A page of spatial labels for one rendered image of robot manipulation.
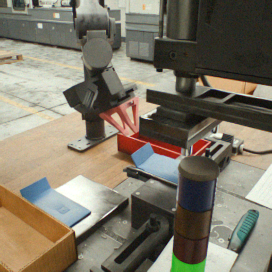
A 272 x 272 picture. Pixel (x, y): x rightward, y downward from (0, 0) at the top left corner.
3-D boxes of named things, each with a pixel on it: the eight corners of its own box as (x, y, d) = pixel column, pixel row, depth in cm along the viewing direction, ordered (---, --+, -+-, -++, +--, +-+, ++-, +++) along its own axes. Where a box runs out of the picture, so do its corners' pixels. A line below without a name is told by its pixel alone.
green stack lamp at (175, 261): (180, 254, 37) (183, 234, 36) (209, 270, 35) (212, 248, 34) (164, 275, 34) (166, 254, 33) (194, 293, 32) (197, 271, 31)
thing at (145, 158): (148, 152, 74) (147, 141, 72) (206, 172, 65) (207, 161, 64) (130, 166, 69) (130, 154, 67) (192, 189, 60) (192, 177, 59)
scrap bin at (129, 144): (140, 137, 102) (140, 120, 99) (209, 160, 88) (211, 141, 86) (117, 150, 93) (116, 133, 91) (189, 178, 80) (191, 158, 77)
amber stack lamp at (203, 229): (185, 209, 34) (187, 185, 33) (217, 223, 32) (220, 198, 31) (167, 228, 31) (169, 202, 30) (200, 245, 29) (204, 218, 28)
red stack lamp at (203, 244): (183, 232, 36) (185, 210, 34) (213, 247, 34) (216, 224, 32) (166, 253, 33) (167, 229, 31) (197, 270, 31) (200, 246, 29)
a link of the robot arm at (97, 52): (123, 67, 58) (119, 2, 57) (77, 68, 57) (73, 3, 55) (116, 73, 69) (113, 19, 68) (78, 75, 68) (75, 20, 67)
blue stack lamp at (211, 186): (187, 184, 33) (189, 156, 31) (220, 196, 31) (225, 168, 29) (169, 201, 30) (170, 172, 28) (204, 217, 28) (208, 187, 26)
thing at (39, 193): (46, 186, 73) (44, 176, 71) (91, 212, 64) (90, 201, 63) (21, 200, 68) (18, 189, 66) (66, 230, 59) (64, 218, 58)
